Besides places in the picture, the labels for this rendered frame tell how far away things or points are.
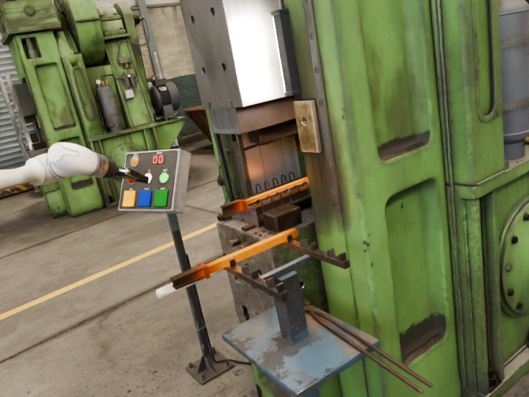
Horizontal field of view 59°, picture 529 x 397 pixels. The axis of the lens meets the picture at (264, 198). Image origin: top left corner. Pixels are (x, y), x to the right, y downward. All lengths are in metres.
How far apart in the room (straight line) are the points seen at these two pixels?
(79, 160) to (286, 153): 0.88
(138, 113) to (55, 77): 1.10
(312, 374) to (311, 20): 1.01
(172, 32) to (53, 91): 4.88
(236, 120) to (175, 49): 9.22
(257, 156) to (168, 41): 8.88
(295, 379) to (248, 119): 0.88
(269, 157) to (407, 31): 0.77
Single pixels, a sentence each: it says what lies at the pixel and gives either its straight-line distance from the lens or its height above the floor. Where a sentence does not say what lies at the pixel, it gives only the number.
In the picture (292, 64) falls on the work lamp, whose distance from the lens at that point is 1.55.
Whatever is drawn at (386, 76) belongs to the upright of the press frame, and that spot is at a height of 1.38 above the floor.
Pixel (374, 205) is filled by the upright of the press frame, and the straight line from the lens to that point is 1.53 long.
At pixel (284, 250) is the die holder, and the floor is 0.86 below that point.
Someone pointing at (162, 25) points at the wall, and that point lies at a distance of 10.80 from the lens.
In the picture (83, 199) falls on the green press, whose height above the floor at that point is 0.19.
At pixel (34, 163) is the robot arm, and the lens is 1.87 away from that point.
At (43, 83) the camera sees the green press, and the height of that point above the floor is 1.71.
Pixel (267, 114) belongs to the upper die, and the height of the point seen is 1.31.
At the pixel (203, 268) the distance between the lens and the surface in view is 1.34.
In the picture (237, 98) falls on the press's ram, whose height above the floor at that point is 1.39.
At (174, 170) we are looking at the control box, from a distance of 2.09.
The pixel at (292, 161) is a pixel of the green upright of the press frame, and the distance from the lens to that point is 2.13.
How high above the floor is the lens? 1.51
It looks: 16 degrees down
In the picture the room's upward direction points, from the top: 11 degrees counter-clockwise
